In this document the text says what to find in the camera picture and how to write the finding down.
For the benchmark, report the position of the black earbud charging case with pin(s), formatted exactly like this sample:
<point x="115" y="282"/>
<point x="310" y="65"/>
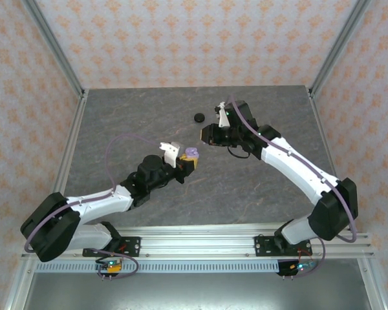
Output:
<point x="199" y="117"/>

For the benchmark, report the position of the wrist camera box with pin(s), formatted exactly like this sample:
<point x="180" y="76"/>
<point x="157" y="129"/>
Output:
<point x="223" y="119"/>
<point x="171" y="151"/>

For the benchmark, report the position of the aluminium table side rail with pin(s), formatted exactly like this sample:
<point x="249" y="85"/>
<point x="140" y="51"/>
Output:
<point x="322" y="129"/>
<point x="73" y="129"/>

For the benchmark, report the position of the aluminium frame leg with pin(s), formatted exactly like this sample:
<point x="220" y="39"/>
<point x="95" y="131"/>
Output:
<point x="18" y="290"/>
<point x="373" y="290"/>

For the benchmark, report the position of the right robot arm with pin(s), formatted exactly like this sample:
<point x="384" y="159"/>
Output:
<point x="294" y="171"/>

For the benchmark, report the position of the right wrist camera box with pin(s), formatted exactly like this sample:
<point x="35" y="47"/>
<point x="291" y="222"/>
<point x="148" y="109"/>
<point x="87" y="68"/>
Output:
<point x="223" y="119"/>

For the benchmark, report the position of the aluminium corner post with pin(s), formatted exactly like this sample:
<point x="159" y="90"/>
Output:
<point x="339" y="42"/>
<point x="53" y="42"/>

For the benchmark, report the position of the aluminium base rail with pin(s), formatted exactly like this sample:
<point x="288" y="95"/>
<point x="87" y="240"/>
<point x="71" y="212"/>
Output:
<point x="197" y="240"/>

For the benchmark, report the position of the purple earbud charging case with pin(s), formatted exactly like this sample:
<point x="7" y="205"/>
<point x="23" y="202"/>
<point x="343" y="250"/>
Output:
<point x="191" y="152"/>

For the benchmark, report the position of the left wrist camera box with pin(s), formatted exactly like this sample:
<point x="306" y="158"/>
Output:
<point x="171" y="151"/>

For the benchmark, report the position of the grey metal panel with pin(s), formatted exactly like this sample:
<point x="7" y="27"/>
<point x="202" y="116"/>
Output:
<point x="197" y="292"/>

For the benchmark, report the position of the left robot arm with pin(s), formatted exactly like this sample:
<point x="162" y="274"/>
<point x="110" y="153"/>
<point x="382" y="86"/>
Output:
<point x="100" y="206"/>

